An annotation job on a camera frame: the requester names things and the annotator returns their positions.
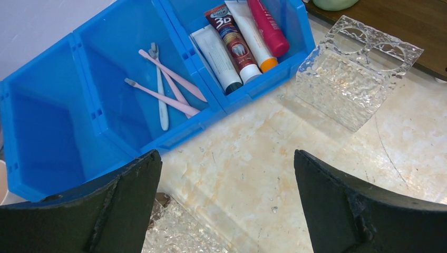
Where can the clear textured acrylic tray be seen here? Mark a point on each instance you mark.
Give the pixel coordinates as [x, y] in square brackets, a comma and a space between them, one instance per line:
[352, 71]

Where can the white tube orange cap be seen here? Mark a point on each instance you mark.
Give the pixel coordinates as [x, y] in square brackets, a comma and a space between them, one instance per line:
[247, 25]

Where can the brown oval wooden tray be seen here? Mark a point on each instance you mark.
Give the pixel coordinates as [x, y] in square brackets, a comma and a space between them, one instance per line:
[421, 23]

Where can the green ceramic mug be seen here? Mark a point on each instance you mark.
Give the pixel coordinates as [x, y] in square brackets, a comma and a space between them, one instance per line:
[334, 5]

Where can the light pink toothbrush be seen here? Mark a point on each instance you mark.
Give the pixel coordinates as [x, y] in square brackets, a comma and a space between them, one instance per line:
[191, 111]

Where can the white tube black cap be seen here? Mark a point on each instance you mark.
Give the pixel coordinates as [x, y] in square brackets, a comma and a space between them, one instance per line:
[213, 49]

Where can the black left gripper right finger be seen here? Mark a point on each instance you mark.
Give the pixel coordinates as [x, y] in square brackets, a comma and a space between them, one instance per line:
[347, 214]

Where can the blue divided storage bin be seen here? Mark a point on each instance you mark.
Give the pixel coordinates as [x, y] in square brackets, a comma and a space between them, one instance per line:
[69, 117]

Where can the clear holder with wooden ends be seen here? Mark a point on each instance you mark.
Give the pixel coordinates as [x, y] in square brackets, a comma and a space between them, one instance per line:
[173, 229]

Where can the white ceramic mug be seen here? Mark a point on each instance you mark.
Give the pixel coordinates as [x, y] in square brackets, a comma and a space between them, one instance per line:
[3, 182]

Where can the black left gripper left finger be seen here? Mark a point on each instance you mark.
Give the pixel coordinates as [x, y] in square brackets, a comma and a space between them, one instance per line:
[108, 214]

